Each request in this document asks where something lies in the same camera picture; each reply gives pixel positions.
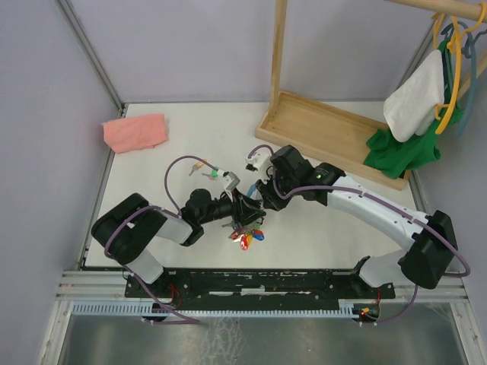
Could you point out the green garment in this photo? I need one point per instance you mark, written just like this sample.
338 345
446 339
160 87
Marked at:
392 157

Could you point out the key with yellow tag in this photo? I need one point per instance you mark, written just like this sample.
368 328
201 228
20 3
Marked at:
197 166

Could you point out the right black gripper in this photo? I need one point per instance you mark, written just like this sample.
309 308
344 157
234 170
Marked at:
270 201

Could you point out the wooden clothes rack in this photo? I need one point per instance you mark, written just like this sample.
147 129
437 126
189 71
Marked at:
337 136

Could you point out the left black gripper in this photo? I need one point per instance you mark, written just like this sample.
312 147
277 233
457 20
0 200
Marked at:
242 212

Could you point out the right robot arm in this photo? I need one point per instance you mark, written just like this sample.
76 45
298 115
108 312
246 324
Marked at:
427 242

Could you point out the metal key organizer with keys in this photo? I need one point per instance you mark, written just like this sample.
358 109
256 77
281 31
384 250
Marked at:
244 236

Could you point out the white towel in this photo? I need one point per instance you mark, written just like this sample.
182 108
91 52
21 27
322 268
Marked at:
409 110

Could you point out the yellow hanger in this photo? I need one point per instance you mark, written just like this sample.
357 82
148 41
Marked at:
450 49

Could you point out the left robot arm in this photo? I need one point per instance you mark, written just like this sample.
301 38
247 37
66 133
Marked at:
126 230

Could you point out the key with green tag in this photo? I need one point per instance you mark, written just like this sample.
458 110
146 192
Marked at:
214 174

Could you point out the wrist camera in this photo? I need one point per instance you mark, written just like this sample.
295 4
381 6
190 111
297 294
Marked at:
230 181
258 162

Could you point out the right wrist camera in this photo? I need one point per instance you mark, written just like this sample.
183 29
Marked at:
258 162

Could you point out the pink folded cloth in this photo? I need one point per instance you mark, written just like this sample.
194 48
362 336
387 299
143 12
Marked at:
135 133

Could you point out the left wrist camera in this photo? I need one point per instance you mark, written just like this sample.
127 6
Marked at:
230 181

